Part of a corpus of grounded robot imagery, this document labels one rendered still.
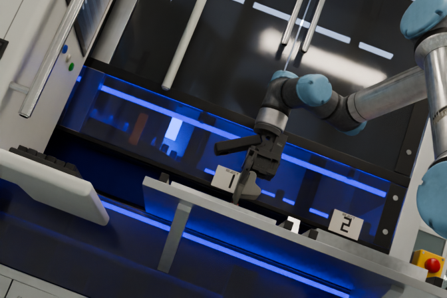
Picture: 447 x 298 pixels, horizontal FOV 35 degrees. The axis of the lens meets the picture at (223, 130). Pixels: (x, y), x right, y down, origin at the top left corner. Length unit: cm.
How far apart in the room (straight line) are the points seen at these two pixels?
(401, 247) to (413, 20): 76
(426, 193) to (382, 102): 51
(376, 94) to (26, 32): 79
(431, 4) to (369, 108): 36
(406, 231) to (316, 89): 54
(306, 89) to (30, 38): 63
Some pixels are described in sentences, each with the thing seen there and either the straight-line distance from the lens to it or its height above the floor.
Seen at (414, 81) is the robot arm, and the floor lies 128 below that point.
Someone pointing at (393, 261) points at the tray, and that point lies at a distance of 161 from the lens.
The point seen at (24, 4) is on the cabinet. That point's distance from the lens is 148.
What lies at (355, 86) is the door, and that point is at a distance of 207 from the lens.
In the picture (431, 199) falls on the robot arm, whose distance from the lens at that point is 119.
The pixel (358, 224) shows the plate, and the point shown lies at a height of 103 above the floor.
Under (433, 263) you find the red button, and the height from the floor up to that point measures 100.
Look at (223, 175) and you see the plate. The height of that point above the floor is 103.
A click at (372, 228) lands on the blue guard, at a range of 198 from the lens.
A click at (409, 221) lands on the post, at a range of 201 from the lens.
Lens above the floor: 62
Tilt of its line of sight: 16 degrees up
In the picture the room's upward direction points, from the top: 21 degrees clockwise
